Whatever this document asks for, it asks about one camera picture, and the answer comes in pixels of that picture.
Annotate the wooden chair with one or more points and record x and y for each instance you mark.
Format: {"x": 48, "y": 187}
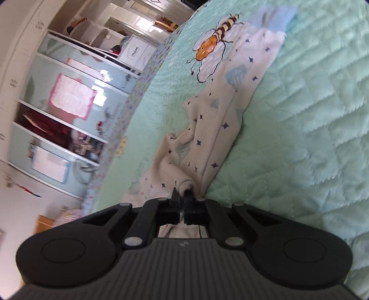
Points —
{"x": 165, "y": 23}

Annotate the white star-print garment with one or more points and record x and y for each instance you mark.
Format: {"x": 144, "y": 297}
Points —
{"x": 207, "y": 129}

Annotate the wooden headboard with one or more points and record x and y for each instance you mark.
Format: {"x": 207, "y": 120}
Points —
{"x": 47, "y": 223}

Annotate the mint bee-print quilt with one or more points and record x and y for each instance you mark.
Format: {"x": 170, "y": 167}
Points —
{"x": 302, "y": 115}

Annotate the dark red hanging clothes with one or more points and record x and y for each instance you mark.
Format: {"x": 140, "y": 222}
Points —
{"x": 43, "y": 124}

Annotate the patterned folded clothes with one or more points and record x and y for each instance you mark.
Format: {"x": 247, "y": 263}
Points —
{"x": 84, "y": 147}

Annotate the light blue sliding wardrobe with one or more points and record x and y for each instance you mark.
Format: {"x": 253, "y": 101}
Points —
{"x": 37, "y": 83}

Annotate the pink-bordered poster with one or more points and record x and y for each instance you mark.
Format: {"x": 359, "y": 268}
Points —
{"x": 72, "y": 95}

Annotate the pink striped pillow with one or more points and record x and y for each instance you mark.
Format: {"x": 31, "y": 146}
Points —
{"x": 69, "y": 215}

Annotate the blue-bordered poster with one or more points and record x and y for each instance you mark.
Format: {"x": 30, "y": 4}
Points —
{"x": 49, "y": 164}

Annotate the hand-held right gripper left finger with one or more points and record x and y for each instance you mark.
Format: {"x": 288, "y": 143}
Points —
{"x": 174, "y": 202}

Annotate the white drawer cabinet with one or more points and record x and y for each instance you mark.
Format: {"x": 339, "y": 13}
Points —
{"x": 135, "y": 52}

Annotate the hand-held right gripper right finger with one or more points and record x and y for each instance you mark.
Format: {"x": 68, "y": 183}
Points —
{"x": 188, "y": 203}

